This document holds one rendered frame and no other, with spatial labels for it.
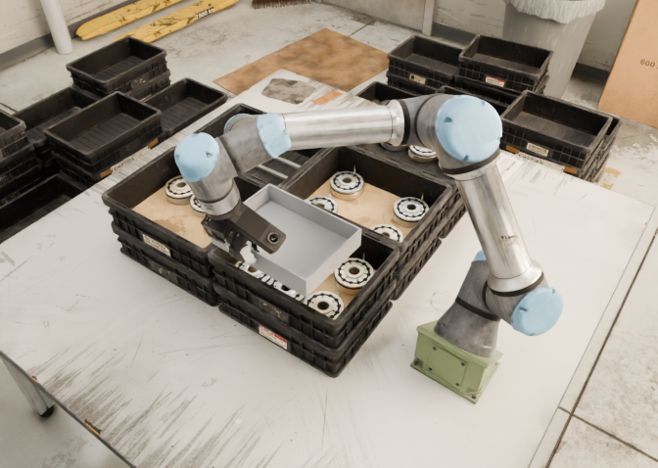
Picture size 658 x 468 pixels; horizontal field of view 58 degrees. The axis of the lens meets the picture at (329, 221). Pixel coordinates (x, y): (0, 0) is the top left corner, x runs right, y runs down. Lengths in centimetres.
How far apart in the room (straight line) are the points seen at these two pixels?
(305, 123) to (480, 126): 33
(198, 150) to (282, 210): 47
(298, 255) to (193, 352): 45
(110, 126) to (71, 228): 93
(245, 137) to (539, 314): 70
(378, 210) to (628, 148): 229
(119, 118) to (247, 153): 195
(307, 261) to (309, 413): 39
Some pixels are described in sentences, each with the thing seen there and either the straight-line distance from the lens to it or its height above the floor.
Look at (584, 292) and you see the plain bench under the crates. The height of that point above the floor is 70.
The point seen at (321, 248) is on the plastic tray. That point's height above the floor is 105.
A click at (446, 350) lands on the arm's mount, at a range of 146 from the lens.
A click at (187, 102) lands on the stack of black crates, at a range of 320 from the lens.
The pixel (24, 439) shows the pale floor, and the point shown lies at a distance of 250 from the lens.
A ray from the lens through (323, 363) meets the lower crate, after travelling 153.
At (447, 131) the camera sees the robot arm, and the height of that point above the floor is 139.
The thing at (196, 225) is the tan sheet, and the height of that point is 83.
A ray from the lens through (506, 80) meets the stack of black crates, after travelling 311.
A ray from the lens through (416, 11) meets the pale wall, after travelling 473.
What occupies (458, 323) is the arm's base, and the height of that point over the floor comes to 89.
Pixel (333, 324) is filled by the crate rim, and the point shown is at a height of 93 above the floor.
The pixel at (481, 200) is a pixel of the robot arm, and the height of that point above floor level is 125.
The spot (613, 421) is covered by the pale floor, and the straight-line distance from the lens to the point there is 251.
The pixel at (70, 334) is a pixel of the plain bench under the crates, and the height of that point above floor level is 70.
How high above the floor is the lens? 201
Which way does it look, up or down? 43 degrees down
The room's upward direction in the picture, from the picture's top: straight up
